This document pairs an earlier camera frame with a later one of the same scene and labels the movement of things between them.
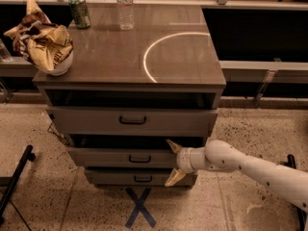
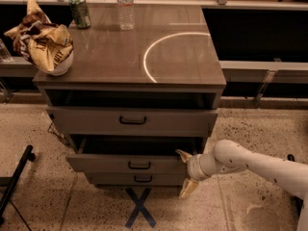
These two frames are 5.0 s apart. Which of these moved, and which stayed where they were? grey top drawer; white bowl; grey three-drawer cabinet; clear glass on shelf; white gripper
Moved: white gripper
Stayed: grey three-drawer cabinet; grey top drawer; clear glass on shelf; white bowl
